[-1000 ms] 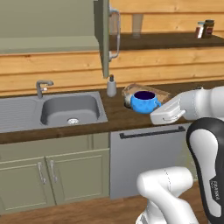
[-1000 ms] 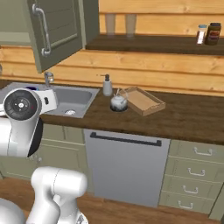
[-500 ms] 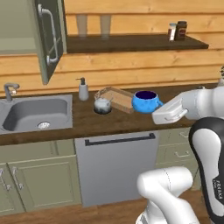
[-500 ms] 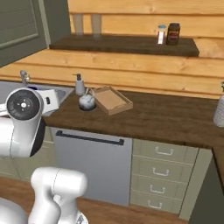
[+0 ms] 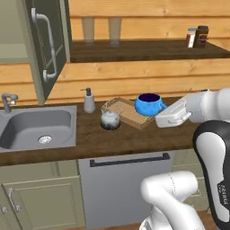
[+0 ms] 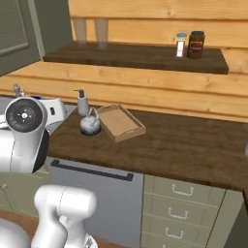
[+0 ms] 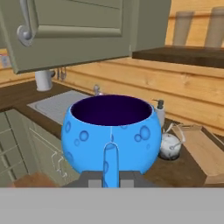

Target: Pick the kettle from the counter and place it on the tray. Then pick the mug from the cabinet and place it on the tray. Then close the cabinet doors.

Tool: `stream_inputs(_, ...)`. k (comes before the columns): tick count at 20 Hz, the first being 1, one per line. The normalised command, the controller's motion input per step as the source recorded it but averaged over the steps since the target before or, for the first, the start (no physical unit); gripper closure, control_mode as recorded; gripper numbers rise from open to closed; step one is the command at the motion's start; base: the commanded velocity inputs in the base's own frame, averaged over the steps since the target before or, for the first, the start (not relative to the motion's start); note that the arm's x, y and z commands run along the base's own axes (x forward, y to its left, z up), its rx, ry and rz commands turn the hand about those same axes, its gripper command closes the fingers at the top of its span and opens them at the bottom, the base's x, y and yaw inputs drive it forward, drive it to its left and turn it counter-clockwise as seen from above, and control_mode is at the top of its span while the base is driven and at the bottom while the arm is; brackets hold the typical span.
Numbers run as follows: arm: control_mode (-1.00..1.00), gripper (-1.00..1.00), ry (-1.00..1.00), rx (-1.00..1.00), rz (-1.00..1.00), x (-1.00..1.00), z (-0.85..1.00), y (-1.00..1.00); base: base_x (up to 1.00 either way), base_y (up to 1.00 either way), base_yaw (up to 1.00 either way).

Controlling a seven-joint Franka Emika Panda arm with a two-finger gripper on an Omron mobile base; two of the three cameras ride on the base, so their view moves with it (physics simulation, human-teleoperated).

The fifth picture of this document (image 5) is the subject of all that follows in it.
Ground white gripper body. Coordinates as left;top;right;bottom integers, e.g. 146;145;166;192
155;97;193;128

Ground blue mug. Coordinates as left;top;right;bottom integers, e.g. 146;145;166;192
134;93;168;118

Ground wooden tray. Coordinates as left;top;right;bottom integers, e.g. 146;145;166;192
101;96;156;131

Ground silver kettle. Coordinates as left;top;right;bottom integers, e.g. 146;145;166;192
100;102;124;131

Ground green lower cabinet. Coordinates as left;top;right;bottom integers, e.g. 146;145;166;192
171;147;211;212

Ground green cabinet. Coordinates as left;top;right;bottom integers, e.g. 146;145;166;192
171;147;211;212
0;0;46;106

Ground dark cabinet door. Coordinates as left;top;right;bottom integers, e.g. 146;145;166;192
24;0;73;106

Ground green lower cabinet door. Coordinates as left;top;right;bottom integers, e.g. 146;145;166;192
1;174;87;230

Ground green upper cabinet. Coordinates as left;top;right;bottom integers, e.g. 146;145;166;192
0;0;46;106

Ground dark wooden shelf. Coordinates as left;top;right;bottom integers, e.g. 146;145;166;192
69;39;230;64

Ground small jar with blue lid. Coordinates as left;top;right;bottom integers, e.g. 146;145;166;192
185;27;198;49

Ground dark brown jar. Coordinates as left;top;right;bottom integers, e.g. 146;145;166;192
192;25;209;49

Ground grey soap dispenser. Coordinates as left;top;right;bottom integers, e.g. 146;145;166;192
79;86;96;114

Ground grey dishwasher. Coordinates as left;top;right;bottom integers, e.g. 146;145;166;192
77;150;174;230

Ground beige cup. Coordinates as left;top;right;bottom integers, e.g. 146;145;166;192
82;16;96;43
108;16;123;44

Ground grey sink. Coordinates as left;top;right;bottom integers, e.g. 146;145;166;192
0;104;78;154

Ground green drawer front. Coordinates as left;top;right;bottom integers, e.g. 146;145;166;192
0;159;81;186

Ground grey tap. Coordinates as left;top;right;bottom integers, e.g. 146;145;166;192
1;92;20;114

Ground black dishwasher handle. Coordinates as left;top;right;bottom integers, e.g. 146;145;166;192
89;152;171;168

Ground grey cabinet door handle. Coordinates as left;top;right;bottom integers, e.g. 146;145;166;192
31;7;58;84

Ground grey lower cabinet handle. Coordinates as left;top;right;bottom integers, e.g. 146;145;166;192
7;187;22;214

